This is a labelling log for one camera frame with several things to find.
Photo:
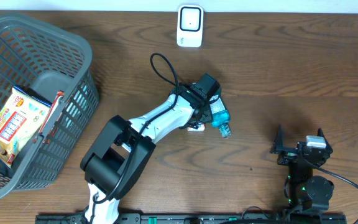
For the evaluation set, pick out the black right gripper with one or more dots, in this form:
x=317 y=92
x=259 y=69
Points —
x=288 y=154

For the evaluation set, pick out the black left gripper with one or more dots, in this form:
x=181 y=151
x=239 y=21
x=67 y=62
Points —
x=206 y=114

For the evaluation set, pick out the blue mouthwash bottle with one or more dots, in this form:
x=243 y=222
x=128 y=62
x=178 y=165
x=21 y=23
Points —
x=221 y=116

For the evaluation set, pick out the small orange packet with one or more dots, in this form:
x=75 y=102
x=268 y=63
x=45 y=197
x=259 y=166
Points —
x=196 y=128

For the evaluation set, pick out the orange brown snack bar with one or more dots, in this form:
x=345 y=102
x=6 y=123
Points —
x=56 y=102

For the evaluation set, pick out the yellow snack bag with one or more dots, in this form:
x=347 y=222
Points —
x=20 y=117

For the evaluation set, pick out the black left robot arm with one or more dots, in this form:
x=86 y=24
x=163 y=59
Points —
x=118 y=156

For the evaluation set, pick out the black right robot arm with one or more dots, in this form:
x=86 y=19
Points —
x=307 y=194

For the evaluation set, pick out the white barcode scanner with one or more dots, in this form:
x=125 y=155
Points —
x=190 y=26

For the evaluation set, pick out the grey plastic shopping basket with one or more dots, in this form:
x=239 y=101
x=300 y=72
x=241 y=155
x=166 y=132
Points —
x=43 y=60

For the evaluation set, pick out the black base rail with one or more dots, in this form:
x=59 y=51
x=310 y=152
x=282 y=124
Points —
x=136 y=218

